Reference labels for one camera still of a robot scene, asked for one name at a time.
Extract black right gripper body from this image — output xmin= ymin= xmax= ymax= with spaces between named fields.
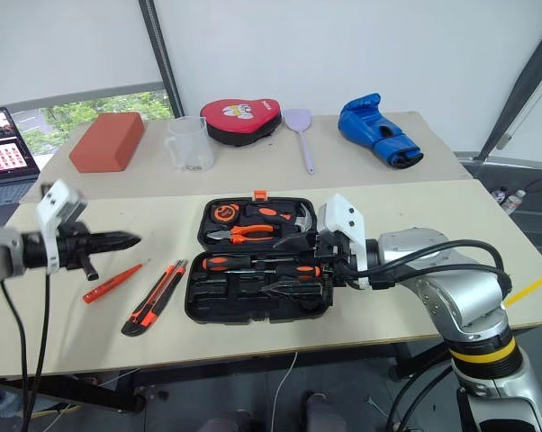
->
xmin=314 ymin=229 xmax=361 ymax=290

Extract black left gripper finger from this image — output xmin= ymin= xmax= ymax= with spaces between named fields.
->
xmin=92 ymin=242 xmax=138 ymax=259
xmin=92 ymin=229 xmax=143 ymax=247

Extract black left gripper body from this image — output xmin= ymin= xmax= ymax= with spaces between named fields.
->
xmin=54 ymin=221 xmax=100 ymax=282

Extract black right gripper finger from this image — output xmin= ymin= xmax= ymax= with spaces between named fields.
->
xmin=258 ymin=274 xmax=331 ymax=299
xmin=273 ymin=233 xmax=320 ymax=252

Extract black plastic tool case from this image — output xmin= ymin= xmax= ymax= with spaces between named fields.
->
xmin=184 ymin=196 xmax=336 ymax=326

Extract orange black slim screwdriver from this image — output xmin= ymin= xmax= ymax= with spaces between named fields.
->
xmin=225 ymin=265 xmax=322 ymax=283

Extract red test pen screwdriver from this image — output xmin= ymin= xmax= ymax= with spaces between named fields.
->
xmin=82 ymin=257 xmax=153 ymax=305

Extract orange black utility knife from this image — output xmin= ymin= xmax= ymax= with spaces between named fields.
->
xmin=120 ymin=258 xmax=189 ymax=338

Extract orange black tape measure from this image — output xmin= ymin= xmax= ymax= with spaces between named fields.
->
xmin=209 ymin=202 xmax=242 ymax=223

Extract orange black thick screwdriver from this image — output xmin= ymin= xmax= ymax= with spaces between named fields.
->
xmin=197 ymin=254 xmax=282 ymax=274

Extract red brick block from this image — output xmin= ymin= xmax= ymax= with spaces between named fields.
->
xmin=68 ymin=112 xmax=147 ymax=175

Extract clear plastic measuring cup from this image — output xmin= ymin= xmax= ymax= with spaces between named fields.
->
xmin=163 ymin=115 xmax=215 ymax=174

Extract open laptop computer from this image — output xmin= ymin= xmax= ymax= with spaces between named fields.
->
xmin=0 ymin=106 xmax=43 ymax=226

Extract purple silicone spatula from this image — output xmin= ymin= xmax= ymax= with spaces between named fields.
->
xmin=283 ymin=108 xmax=317 ymax=176

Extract dark rounded shape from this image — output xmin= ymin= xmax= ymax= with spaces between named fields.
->
xmin=303 ymin=391 xmax=345 ymax=432
xmin=202 ymin=409 xmax=255 ymax=432

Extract red heart-shaped punch pad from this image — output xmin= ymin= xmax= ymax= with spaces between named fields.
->
xmin=199 ymin=97 xmax=284 ymax=148

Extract blue boxing glove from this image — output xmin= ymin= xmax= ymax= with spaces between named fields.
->
xmin=337 ymin=92 xmax=425 ymax=171

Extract yellow rod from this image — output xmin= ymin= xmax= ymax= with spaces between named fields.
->
xmin=500 ymin=265 xmax=542 ymax=310

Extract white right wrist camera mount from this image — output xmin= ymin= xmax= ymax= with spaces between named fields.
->
xmin=315 ymin=193 xmax=367 ymax=290

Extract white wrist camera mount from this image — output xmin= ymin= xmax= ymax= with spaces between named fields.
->
xmin=315 ymin=193 xmax=367 ymax=290
xmin=35 ymin=179 xmax=88 ymax=275

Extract claw hammer black orange handle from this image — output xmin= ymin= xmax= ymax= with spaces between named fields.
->
xmin=241 ymin=201 xmax=318 ymax=236

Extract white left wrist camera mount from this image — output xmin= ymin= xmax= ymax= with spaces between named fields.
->
xmin=35 ymin=179 xmax=88 ymax=275

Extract orange handled pliers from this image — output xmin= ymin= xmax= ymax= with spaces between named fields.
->
xmin=206 ymin=223 xmax=277 ymax=246

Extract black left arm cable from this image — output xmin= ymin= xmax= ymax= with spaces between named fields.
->
xmin=0 ymin=269 xmax=52 ymax=432

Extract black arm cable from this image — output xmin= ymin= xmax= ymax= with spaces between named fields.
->
xmin=0 ymin=269 xmax=52 ymax=432
xmin=342 ymin=239 xmax=513 ymax=299

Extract thin white cable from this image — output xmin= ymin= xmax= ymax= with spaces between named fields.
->
xmin=269 ymin=350 xmax=300 ymax=432

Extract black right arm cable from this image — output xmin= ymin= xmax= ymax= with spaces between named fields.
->
xmin=342 ymin=239 xmax=513 ymax=299

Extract black table frame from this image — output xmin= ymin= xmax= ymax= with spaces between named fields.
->
xmin=0 ymin=373 xmax=147 ymax=414

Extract dark window frame post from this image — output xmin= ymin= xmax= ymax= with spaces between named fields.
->
xmin=138 ymin=0 xmax=185 ymax=121

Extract black floor cable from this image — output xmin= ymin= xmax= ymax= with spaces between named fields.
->
xmin=517 ymin=172 xmax=542 ymax=200

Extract dark slanted frame post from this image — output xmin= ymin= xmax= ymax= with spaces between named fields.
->
xmin=474 ymin=3 xmax=542 ymax=163

